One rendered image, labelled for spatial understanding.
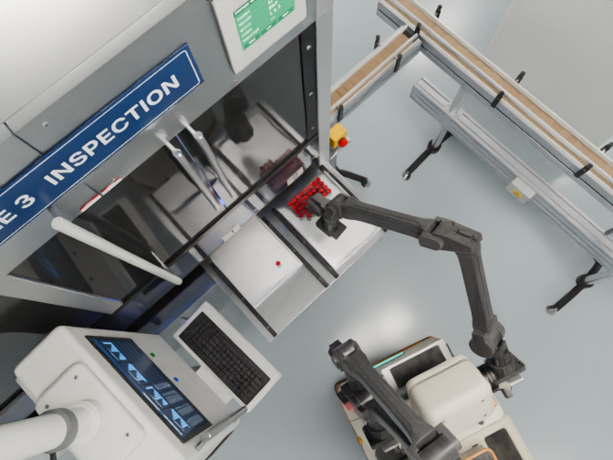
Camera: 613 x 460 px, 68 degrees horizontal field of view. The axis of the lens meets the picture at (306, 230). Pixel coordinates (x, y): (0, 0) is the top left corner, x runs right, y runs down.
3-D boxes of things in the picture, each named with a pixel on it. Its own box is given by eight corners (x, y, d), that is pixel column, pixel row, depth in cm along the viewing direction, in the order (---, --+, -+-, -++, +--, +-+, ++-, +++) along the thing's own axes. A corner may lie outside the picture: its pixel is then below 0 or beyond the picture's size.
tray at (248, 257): (202, 248, 192) (200, 246, 189) (248, 207, 196) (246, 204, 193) (254, 308, 185) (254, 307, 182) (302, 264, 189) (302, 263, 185)
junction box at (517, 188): (503, 188, 238) (511, 182, 230) (510, 182, 239) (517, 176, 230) (522, 204, 236) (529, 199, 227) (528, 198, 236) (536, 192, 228)
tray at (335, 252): (279, 213, 195) (278, 210, 191) (324, 173, 199) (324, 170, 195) (334, 270, 188) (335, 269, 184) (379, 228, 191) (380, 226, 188)
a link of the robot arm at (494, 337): (502, 363, 141) (508, 351, 145) (494, 338, 138) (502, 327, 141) (473, 356, 148) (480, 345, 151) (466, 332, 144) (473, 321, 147)
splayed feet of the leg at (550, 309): (541, 308, 266) (553, 306, 253) (596, 250, 274) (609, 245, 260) (552, 318, 265) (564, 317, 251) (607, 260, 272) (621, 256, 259)
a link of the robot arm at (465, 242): (469, 239, 121) (484, 220, 127) (423, 235, 131) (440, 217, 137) (495, 361, 140) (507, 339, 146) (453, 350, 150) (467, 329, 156)
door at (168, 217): (120, 299, 154) (3, 269, 98) (225, 208, 161) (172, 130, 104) (122, 301, 154) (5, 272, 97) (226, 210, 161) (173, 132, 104)
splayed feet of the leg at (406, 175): (398, 174, 291) (401, 166, 277) (451, 125, 298) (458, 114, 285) (407, 183, 289) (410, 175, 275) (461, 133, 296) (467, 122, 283)
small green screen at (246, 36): (232, 71, 101) (209, 2, 81) (303, 14, 105) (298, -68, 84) (235, 75, 101) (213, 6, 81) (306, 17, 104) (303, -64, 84)
